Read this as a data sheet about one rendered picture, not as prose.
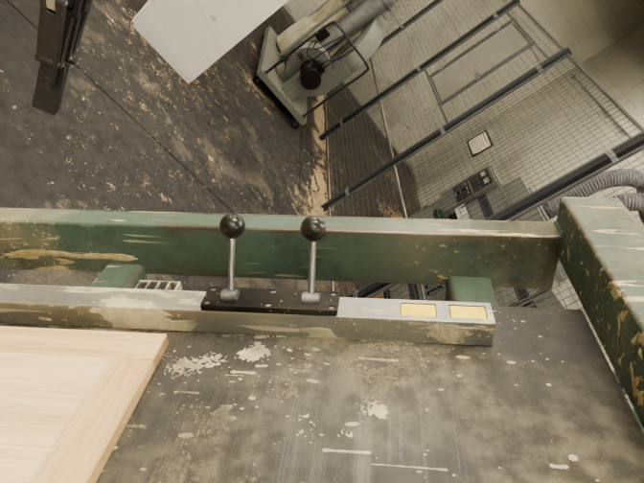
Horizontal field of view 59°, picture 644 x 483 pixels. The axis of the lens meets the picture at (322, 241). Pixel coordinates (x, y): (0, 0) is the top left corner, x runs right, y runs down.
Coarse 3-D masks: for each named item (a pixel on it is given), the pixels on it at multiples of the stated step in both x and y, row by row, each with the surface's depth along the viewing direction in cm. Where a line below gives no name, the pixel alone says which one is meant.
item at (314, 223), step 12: (312, 216) 82; (300, 228) 82; (312, 228) 81; (324, 228) 82; (312, 240) 82; (312, 252) 82; (312, 264) 82; (312, 276) 82; (312, 288) 82; (312, 300) 81
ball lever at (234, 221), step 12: (228, 216) 82; (240, 216) 83; (228, 228) 82; (240, 228) 82; (228, 240) 83; (228, 252) 83; (228, 264) 83; (228, 276) 83; (228, 288) 83; (228, 300) 83
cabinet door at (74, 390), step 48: (0, 336) 82; (48, 336) 81; (96, 336) 81; (144, 336) 81; (0, 384) 73; (48, 384) 73; (96, 384) 73; (144, 384) 74; (0, 432) 66; (48, 432) 66; (96, 432) 66; (0, 480) 61; (48, 480) 60; (96, 480) 62
